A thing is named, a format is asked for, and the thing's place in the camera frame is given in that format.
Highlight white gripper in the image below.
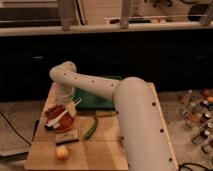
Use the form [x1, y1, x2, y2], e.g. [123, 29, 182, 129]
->
[55, 83, 75, 104]

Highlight white handled brush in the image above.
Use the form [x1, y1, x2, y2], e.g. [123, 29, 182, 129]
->
[44, 97, 83, 130]

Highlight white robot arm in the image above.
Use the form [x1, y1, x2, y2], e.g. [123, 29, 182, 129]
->
[49, 61, 177, 171]

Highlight red bowl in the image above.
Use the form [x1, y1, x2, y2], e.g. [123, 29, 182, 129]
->
[45, 105, 74, 133]

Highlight green cloth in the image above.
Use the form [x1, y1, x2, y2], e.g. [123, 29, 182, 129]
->
[73, 75, 120, 110]

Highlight wooden block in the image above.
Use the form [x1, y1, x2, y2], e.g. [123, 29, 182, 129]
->
[55, 130, 79, 144]

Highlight yellow round fruit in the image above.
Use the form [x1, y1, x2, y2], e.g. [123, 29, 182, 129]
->
[56, 145, 70, 160]

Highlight long wooden shelf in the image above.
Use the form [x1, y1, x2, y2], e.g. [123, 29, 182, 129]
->
[0, 21, 213, 37]

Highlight spice bottles on floor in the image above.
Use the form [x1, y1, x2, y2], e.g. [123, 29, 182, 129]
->
[178, 88, 213, 155]

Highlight black cable left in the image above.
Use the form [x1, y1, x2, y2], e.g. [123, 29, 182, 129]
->
[0, 111, 33, 147]

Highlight black cable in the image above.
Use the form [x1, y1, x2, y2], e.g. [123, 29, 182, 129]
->
[0, 111, 33, 147]
[178, 162, 213, 171]

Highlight black cable bottom right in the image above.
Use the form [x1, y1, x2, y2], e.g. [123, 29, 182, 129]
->
[178, 162, 213, 171]

